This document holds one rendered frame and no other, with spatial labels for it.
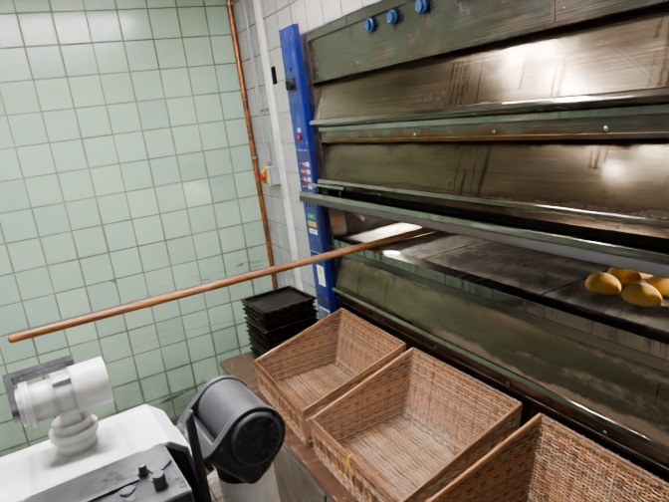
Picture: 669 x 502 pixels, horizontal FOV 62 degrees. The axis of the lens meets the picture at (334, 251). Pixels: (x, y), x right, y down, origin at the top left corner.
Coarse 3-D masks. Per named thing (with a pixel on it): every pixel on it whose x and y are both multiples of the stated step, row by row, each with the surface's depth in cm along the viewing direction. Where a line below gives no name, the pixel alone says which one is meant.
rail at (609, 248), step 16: (304, 192) 244; (384, 208) 187; (400, 208) 179; (464, 224) 152; (480, 224) 147; (496, 224) 142; (544, 240) 128; (560, 240) 124; (576, 240) 120; (592, 240) 118; (624, 256) 111; (640, 256) 108; (656, 256) 105
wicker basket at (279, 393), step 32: (352, 320) 255; (288, 352) 256; (352, 352) 253; (384, 352) 229; (288, 384) 252; (320, 384) 248; (352, 384) 245; (384, 384) 216; (288, 416) 218; (352, 416) 212
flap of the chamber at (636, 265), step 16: (336, 208) 218; (352, 208) 206; (368, 208) 197; (416, 208) 200; (416, 224) 172; (432, 224) 165; (448, 224) 158; (512, 224) 159; (496, 240) 142; (512, 240) 137; (528, 240) 132; (608, 240) 132; (576, 256) 120; (592, 256) 117; (608, 256) 114; (640, 272) 108; (656, 272) 105
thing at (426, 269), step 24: (336, 240) 259; (408, 264) 209; (432, 264) 202; (456, 288) 186; (480, 288) 175; (504, 288) 169; (528, 312) 158; (552, 312) 150; (576, 312) 145; (600, 312) 143; (600, 336) 138; (624, 336) 132; (648, 336) 127
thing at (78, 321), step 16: (384, 240) 237; (320, 256) 225; (336, 256) 228; (256, 272) 214; (272, 272) 216; (192, 288) 204; (208, 288) 206; (128, 304) 195; (144, 304) 196; (80, 320) 188; (96, 320) 190; (16, 336) 180; (32, 336) 182
